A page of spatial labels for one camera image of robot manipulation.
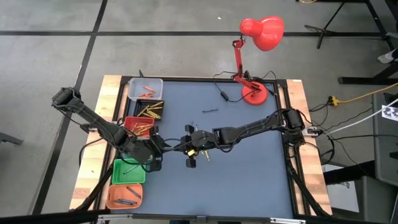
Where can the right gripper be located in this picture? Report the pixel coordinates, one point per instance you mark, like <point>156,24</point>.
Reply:
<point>202,141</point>

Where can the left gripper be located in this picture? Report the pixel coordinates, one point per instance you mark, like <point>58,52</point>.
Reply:
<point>144,152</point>

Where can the orange crayon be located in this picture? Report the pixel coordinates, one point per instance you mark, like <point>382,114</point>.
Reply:
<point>141,132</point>
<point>148,88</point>
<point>149,93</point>
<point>134,126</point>
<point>143,95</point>
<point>145,126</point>
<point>143,129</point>

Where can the light blue crayon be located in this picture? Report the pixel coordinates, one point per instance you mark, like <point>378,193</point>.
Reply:
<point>130,169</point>

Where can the dark crayon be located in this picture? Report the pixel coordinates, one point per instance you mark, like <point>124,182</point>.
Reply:
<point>210,110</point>
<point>133,192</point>

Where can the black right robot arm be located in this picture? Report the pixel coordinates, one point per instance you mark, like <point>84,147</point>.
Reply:
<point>258,124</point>

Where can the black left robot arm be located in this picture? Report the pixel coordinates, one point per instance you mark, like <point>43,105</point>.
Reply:
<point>93,121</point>

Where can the red plastic basket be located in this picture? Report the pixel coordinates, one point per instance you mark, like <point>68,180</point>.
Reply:
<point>129,120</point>

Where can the black plastic basket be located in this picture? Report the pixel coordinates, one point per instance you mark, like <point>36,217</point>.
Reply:
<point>138,101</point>

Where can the green plastic basket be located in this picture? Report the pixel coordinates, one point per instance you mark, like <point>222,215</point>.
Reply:
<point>119,177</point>

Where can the clear plastic bin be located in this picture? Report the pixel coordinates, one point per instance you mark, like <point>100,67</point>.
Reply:
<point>136,84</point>

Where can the orange plastic bin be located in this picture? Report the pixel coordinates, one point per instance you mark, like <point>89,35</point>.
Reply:
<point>113,196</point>

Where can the red desk lamp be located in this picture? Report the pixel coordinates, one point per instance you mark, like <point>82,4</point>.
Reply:
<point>264,32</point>

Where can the grey furniture foot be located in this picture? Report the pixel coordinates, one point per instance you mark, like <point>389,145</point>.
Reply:
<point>9,139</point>

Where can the black tripod stand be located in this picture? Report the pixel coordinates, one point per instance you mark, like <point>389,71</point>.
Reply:
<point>323,31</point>

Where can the black stand base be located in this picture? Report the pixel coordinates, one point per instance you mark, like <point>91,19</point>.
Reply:
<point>354,80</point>

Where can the grey cabinet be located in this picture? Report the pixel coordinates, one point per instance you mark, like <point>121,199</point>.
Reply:
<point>385,149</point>

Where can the black-white marker tag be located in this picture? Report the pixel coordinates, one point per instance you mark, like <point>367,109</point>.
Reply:
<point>391,112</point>

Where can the person's shoe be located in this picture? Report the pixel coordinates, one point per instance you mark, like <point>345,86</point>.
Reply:
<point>387,57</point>

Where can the black table frame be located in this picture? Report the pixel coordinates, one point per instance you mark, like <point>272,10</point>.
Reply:
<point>199,79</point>

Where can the aluminium table rail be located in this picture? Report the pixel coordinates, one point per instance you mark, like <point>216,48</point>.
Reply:
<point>286,221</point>

